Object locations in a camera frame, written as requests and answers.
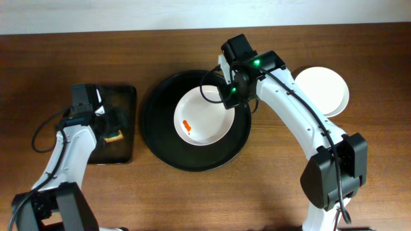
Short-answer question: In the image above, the green yellow sponge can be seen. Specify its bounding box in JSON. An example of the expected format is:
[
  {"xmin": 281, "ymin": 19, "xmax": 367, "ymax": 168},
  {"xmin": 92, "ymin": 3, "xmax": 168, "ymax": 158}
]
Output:
[{"xmin": 103, "ymin": 130, "xmax": 124, "ymax": 143}]

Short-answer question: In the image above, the white plate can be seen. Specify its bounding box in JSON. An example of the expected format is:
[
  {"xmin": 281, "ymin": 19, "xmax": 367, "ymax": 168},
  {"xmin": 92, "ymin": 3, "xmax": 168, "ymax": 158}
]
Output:
[
  {"xmin": 173, "ymin": 85, "xmax": 235, "ymax": 146},
  {"xmin": 295, "ymin": 67, "xmax": 349, "ymax": 114},
  {"xmin": 324, "ymin": 97, "xmax": 349, "ymax": 117}
]

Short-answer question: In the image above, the white plate bottom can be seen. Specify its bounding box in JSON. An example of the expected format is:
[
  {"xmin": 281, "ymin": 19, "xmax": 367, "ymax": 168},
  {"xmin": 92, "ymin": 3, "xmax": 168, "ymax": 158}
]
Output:
[{"xmin": 324, "ymin": 97, "xmax": 349, "ymax": 117}]

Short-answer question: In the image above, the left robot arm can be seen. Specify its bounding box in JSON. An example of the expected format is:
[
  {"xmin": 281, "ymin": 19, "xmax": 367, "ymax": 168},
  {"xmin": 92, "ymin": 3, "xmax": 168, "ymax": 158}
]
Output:
[{"xmin": 8, "ymin": 84, "xmax": 127, "ymax": 230}]

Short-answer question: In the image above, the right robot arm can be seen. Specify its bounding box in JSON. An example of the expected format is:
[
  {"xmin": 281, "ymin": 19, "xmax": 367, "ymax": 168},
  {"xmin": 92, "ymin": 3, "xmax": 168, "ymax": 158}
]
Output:
[{"xmin": 218, "ymin": 34, "xmax": 368, "ymax": 230}]

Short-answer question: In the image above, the rectangular black tray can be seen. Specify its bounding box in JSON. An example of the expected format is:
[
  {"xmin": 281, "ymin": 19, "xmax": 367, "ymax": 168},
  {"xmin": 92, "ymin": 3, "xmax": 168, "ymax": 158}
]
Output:
[{"xmin": 88, "ymin": 84, "xmax": 137, "ymax": 164}]

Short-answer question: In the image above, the round black tray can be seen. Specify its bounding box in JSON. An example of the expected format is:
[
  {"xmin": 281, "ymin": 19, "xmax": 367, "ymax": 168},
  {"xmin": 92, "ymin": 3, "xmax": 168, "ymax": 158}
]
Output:
[{"xmin": 140, "ymin": 70, "xmax": 252, "ymax": 172}]

